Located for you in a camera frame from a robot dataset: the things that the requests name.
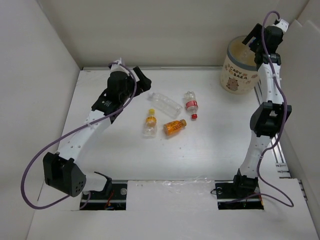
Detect large clear plastic bottle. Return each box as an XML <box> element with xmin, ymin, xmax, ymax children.
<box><xmin>148</xmin><ymin>92</ymin><xmax>183</xmax><ymax>118</ymax></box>

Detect clear bottle blue label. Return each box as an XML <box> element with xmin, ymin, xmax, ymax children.
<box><xmin>239</xmin><ymin>37</ymin><xmax>256</xmax><ymax>64</ymax></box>

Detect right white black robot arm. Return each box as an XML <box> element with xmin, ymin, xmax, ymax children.
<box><xmin>231</xmin><ymin>19</ymin><xmax>292</xmax><ymax>198</ymax></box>

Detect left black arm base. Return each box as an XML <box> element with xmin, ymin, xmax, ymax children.
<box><xmin>79</xmin><ymin>171</ymin><xmax>128</xmax><ymax>211</ymax></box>

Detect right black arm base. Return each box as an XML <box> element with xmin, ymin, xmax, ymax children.
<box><xmin>210</xmin><ymin>181</ymin><xmax>264</xmax><ymax>210</ymax></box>

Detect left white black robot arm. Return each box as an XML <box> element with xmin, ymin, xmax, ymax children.
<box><xmin>43</xmin><ymin>64</ymin><xmax>152</xmax><ymax>199</ymax></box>

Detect cream capybara bin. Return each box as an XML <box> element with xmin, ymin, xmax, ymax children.
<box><xmin>220</xmin><ymin>36</ymin><xmax>260</xmax><ymax>95</ymax></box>

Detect clear bottle yellow cap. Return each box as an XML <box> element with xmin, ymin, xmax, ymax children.
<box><xmin>142</xmin><ymin>108</ymin><xmax>157</xmax><ymax>138</ymax></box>

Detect clear bottle red label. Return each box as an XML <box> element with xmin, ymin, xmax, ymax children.
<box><xmin>184</xmin><ymin>91</ymin><xmax>199</xmax><ymax>121</ymax></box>

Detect orange bottle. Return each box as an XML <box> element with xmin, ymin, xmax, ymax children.
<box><xmin>163</xmin><ymin>119</ymin><xmax>187</xmax><ymax>136</ymax></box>

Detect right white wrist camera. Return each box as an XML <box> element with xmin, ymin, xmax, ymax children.
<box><xmin>272</xmin><ymin>18</ymin><xmax>289</xmax><ymax>34</ymax></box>

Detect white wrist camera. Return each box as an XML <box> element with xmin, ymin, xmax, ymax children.
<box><xmin>272</xmin><ymin>18</ymin><xmax>289</xmax><ymax>34</ymax></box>
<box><xmin>108</xmin><ymin>57</ymin><xmax>127</xmax><ymax>76</ymax></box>

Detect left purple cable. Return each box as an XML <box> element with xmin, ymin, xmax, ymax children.
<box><xmin>20</xmin><ymin>62</ymin><xmax>138</xmax><ymax>210</ymax></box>

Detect purple cable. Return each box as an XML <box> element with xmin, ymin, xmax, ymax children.
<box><xmin>224</xmin><ymin>10</ymin><xmax>295</xmax><ymax>208</ymax></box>
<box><xmin>20</xmin><ymin>62</ymin><xmax>138</xmax><ymax>210</ymax></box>

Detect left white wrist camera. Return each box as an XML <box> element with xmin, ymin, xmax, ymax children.
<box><xmin>108</xmin><ymin>57</ymin><xmax>127</xmax><ymax>76</ymax></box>

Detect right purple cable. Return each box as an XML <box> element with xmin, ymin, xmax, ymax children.
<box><xmin>224</xmin><ymin>10</ymin><xmax>295</xmax><ymax>208</ymax></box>

